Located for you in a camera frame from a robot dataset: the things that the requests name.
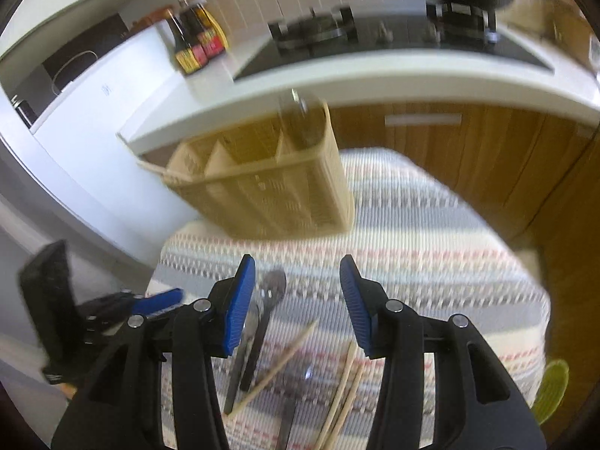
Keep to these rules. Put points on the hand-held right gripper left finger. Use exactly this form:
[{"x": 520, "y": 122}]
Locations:
[{"x": 238, "y": 307}]

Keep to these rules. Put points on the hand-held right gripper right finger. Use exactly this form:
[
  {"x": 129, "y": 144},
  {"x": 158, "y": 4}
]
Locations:
[{"x": 357, "y": 311}]

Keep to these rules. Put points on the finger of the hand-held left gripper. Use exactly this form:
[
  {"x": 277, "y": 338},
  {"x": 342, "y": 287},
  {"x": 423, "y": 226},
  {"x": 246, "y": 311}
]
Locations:
[{"x": 159, "y": 300}]

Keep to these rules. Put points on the wooden chopstick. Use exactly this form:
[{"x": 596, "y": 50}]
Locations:
[
  {"x": 352, "y": 391},
  {"x": 281, "y": 361},
  {"x": 344, "y": 379}
]

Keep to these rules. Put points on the beige plastic utensil basket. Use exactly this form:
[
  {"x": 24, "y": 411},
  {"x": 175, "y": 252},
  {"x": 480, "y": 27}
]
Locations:
[{"x": 262, "y": 187}]

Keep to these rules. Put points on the striped woven table mat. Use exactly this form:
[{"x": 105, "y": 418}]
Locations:
[{"x": 422, "y": 262}]

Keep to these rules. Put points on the white refrigerator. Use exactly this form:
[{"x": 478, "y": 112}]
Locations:
[{"x": 108, "y": 117}]

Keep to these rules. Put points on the green plastic object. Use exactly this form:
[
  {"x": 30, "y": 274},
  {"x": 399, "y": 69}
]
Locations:
[{"x": 553, "y": 389}]

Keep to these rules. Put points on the wooden kitchen cabinet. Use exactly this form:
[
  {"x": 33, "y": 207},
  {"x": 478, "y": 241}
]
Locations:
[{"x": 506, "y": 159}]

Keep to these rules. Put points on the dark soy sauce bottle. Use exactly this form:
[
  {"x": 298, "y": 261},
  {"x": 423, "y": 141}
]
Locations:
[
  {"x": 208, "y": 37},
  {"x": 187, "y": 51}
]

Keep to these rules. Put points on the black appliance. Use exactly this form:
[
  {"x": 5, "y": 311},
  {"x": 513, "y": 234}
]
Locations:
[{"x": 79, "y": 54}]

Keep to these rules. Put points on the black glass gas stove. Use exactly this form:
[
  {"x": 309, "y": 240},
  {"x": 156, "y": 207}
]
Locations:
[{"x": 389, "y": 47}]

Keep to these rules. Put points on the yellow-capped sauce bottle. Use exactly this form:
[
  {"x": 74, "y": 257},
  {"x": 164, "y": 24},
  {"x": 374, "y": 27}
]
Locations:
[{"x": 219, "y": 30}]

